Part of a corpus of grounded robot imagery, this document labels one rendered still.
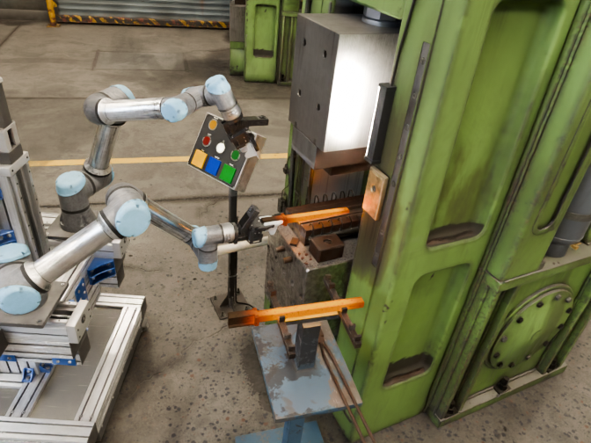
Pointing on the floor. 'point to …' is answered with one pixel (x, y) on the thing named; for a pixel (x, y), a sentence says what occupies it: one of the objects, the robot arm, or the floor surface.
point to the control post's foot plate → (228, 304)
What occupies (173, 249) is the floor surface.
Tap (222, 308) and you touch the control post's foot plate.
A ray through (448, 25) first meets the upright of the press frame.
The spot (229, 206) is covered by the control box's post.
